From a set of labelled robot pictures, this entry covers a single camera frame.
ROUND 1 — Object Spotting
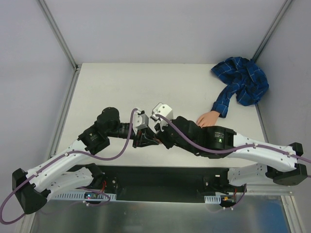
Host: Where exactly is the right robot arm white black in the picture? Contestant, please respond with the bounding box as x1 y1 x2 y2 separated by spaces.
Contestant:
151 114 308 192

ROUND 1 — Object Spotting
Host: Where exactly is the blue plaid shirt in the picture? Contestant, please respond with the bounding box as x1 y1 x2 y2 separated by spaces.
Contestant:
211 57 269 118

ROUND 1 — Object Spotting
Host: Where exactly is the aluminium frame post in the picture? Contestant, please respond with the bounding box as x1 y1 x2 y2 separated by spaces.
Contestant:
252 0 294 62
36 0 79 71

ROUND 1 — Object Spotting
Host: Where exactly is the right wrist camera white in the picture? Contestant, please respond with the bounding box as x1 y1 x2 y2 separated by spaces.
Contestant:
150 102 173 130

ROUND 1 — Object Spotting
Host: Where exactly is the aluminium rail right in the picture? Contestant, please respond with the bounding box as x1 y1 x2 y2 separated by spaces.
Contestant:
246 184 294 196

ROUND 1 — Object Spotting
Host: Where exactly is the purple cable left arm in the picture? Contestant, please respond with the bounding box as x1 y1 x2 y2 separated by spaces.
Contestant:
0 108 140 224

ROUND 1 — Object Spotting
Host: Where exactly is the white cable duct left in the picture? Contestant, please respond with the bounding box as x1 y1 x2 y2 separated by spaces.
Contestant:
52 191 117 201

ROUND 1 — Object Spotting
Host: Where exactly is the right aluminium frame post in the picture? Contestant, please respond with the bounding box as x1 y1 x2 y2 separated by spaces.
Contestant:
252 0 294 62

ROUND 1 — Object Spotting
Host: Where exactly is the white cable duct right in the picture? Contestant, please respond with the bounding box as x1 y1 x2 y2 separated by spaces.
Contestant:
204 195 222 204

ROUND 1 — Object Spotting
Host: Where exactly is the white cable duct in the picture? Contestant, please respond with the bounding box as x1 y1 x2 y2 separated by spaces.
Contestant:
52 191 117 201
204 195 222 204

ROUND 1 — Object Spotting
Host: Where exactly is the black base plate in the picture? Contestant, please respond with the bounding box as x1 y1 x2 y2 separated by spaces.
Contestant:
89 165 246 203

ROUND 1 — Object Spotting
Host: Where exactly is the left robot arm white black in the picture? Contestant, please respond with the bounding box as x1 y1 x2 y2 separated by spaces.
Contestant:
12 107 158 215

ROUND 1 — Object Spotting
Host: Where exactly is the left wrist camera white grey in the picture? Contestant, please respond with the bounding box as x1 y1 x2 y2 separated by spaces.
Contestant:
133 109 149 130

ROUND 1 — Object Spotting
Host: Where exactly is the mannequin hand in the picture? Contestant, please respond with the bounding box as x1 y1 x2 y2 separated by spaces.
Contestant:
196 111 220 128

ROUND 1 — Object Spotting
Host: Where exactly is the left aluminium frame post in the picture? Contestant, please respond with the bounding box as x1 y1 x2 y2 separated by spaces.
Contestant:
36 0 79 71

